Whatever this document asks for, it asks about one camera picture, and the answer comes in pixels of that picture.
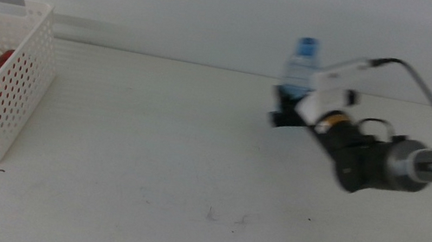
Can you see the clear water bottle blue cap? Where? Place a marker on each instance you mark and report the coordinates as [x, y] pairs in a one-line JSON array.
[[300, 69]]

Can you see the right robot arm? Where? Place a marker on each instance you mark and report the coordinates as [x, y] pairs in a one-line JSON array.
[[367, 164]]

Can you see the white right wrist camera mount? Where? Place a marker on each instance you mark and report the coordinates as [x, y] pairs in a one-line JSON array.
[[326, 91]]

